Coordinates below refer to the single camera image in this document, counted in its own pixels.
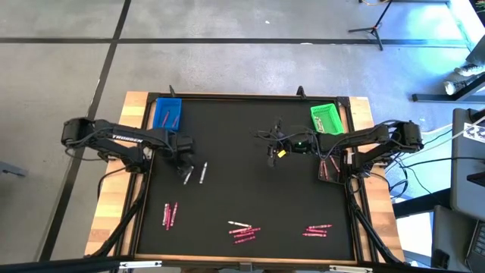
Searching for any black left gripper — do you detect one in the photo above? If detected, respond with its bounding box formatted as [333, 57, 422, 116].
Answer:
[173, 135, 197, 179]

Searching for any silver metal bracket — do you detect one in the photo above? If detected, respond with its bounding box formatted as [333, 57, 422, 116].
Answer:
[328, 265, 374, 273]
[119, 260, 163, 270]

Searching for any small black box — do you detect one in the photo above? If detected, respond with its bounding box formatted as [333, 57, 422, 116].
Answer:
[431, 248, 450, 270]

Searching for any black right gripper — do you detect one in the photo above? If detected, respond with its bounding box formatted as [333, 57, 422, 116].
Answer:
[266, 133, 296, 168]

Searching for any green plastic basket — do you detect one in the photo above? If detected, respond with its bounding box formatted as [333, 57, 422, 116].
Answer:
[310, 102, 346, 136]

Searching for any black steel beam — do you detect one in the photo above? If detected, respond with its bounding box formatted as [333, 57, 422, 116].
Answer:
[392, 187, 452, 219]

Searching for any blue plastic basket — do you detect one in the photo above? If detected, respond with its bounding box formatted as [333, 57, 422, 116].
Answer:
[152, 97, 183, 132]

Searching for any black power cable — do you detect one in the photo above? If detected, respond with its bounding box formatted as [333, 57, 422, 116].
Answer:
[399, 155, 485, 170]

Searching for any grey chair leg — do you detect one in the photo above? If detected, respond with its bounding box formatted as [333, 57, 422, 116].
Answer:
[0, 161, 28, 178]

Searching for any black table mat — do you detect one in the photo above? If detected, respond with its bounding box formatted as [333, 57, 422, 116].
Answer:
[136, 99, 355, 262]

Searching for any black plastic basket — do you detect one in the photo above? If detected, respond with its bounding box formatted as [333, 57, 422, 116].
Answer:
[317, 149, 348, 186]

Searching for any black tripod stand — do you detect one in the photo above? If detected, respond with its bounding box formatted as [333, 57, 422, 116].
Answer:
[348, 0, 395, 52]

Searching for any black aluminium crossbar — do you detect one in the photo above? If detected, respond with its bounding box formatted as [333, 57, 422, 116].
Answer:
[0, 254, 485, 273]

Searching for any person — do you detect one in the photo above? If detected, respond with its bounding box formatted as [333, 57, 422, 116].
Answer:
[443, 33, 485, 96]

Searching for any black white marker tag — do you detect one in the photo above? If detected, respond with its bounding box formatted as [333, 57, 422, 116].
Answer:
[462, 121, 485, 144]

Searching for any white cable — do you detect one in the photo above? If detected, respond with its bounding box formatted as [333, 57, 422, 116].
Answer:
[422, 115, 485, 152]

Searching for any black keyboard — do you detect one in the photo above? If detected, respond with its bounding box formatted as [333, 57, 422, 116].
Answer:
[465, 221, 485, 273]

